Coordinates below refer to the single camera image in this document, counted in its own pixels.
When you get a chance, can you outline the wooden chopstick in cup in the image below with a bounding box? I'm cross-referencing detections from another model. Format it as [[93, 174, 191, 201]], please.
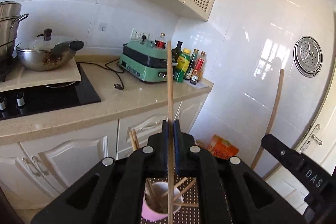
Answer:
[[161, 177, 189, 198], [173, 179, 196, 202], [129, 129, 139, 151]]

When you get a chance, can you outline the pink cup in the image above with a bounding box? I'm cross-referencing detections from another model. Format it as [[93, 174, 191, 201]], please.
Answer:
[[141, 182, 168, 222]]

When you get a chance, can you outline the orange rice bag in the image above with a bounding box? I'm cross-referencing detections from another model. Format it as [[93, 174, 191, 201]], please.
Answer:
[[207, 135, 239, 160]]

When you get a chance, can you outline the brown dotted table mat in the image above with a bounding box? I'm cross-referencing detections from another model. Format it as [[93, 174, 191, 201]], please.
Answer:
[[140, 175, 201, 223]]

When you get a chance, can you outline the red sauce bottle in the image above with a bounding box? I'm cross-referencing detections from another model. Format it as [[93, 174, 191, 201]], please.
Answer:
[[190, 51, 206, 85]]

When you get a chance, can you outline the dark soy sauce bottle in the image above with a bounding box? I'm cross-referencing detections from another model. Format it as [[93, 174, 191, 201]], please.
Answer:
[[184, 48, 199, 80]]

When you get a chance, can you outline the black induction cooktop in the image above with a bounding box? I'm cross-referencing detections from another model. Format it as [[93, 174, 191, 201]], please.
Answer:
[[1, 64, 101, 120]]

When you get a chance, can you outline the green electric grill appliance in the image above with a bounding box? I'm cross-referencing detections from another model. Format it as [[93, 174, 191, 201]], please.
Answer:
[[119, 40, 167, 83]]

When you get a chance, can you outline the yellow green bottle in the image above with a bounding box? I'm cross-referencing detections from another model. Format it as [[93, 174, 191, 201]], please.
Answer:
[[173, 48, 191, 83]]

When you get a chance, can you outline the beige cutting board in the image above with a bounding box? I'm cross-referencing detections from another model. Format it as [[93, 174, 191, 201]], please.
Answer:
[[0, 59, 81, 92]]

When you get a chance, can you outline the round steel steamer plate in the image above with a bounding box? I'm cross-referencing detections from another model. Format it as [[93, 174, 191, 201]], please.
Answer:
[[293, 36, 323, 78]]

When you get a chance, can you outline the dark olive oil bottle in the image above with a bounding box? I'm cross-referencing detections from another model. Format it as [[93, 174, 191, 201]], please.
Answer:
[[171, 41, 183, 63]]

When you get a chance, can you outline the steel wok with lid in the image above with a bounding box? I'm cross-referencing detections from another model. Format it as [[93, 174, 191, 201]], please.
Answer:
[[15, 28, 84, 72]]

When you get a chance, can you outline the stainless steel stock pot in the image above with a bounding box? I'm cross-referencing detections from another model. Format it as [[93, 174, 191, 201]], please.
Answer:
[[0, 1, 29, 62]]

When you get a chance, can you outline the silver door handle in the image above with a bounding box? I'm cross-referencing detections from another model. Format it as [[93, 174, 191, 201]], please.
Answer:
[[299, 124, 323, 153]]

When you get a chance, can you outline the black power cord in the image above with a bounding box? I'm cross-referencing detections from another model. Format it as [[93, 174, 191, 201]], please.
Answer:
[[76, 57, 125, 90]]

